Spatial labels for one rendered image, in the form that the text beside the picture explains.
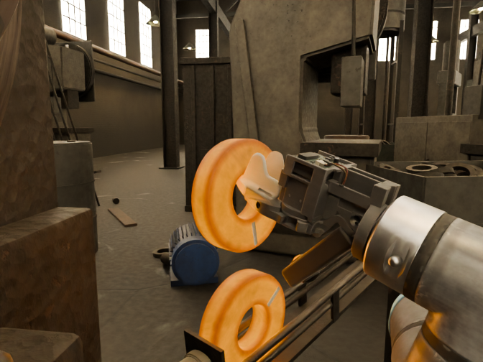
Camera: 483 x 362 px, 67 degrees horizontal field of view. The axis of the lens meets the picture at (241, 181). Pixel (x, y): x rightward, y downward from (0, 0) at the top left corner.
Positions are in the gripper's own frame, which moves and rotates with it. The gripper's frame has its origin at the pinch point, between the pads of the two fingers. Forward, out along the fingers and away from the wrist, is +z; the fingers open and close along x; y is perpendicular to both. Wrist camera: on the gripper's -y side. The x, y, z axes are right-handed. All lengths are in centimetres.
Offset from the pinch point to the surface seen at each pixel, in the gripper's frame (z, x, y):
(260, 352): -10.5, 0.8, -21.8
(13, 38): 0.6, 27.7, 14.6
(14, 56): 0.2, 27.7, 13.4
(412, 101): 246, -796, -21
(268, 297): -7.0, -3.3, -16.6
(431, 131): 76, -370, -25
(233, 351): -8.4, 4.2, -21.4
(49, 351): -5.2, 27.0, -10.4
